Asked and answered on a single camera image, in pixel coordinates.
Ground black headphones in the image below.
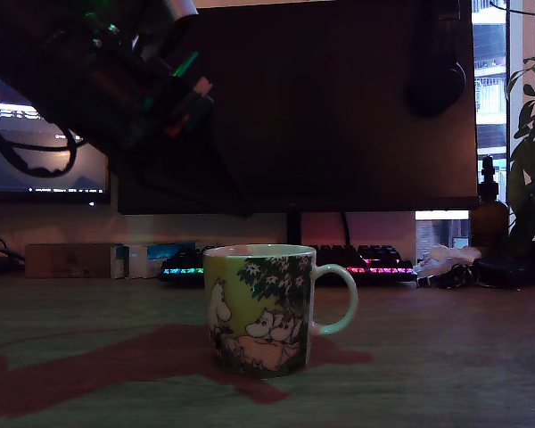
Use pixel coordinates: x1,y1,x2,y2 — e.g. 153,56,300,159
405,0,468,119

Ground lit computer monitor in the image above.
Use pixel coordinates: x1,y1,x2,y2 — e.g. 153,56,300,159
0,66,111,206

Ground brown cardboard box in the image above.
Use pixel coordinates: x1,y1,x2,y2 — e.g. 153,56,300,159
24,243,113,278

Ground blue and white box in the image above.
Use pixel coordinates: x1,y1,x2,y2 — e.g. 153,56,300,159
128,242,197,280

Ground black wallet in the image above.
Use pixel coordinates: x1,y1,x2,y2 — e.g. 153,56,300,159
471,256,534,289

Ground black monitor stand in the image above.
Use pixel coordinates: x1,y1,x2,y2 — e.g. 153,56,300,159
286,211,303,246

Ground amber pump bottle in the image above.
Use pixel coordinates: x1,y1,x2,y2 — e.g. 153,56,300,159
470,154,510,251

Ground thin black desk cable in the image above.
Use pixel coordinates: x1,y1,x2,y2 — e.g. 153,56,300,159
0,209,26,264

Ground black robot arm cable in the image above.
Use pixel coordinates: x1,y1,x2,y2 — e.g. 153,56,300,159
0,106,79,177

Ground black backlit keyboard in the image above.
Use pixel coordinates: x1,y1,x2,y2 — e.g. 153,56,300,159
155,243,419,284

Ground large dark computer monitor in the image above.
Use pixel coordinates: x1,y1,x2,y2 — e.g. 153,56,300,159
116,0,481,215

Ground black bunch of keys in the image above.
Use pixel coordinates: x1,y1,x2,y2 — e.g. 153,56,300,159
416,262,478,290

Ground crumpled white tissue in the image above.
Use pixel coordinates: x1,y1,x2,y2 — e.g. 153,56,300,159
416,243,483,277

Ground green cartoon print mug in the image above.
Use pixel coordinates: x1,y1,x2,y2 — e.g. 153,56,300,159
202,243,359,380

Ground white box teal stripe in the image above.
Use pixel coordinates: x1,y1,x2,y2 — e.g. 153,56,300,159
110,243,129,280

